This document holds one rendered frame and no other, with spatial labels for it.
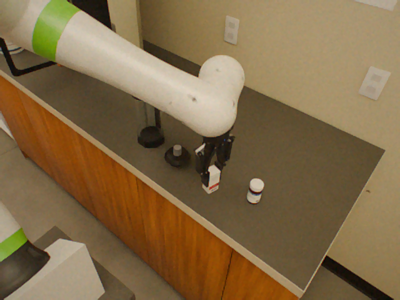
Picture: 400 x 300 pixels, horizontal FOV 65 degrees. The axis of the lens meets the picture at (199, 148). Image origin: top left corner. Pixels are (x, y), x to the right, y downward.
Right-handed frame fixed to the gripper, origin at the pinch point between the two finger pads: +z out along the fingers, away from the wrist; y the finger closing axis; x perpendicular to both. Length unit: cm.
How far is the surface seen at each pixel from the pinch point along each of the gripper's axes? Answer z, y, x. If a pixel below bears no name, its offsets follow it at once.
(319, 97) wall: -1, -62, -8
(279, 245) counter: 6.7, -3.8, 27.6
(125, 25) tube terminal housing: -21, -7, -69
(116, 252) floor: 101, 25, -49
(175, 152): 1.2, 3.4, -15.6
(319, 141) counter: 7, -49, 5
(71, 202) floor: 101, 34, -98
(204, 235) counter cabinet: 21.3, 6.3, 6.5
